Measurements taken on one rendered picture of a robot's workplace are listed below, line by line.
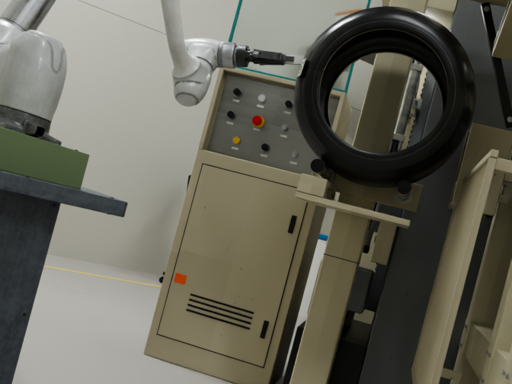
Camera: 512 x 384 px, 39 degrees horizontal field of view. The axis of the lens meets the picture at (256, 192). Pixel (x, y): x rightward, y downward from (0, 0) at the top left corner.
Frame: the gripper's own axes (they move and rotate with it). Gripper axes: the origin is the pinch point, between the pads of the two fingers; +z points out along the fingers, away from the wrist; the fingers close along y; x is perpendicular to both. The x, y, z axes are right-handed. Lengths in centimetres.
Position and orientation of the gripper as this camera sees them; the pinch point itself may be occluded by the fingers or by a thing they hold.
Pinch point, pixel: (295, 59)
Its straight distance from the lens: 248.8
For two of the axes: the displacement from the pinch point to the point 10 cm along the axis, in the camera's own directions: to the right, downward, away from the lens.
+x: -1.2, 9.9, -0.5
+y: 1.9, 0.7, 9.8
